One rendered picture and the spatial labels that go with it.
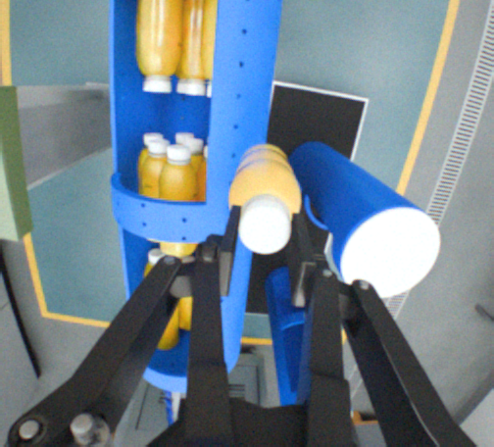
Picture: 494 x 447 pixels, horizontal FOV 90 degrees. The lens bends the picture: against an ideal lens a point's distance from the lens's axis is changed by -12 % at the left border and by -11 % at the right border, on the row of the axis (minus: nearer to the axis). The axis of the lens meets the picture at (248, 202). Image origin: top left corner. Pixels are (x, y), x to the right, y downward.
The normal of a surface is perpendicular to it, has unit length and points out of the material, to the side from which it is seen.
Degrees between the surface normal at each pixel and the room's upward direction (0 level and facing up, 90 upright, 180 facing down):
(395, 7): 0
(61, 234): 0
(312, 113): 0
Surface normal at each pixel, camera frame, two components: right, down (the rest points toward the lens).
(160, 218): -0.08, 0.37
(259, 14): 0.73, 0.32
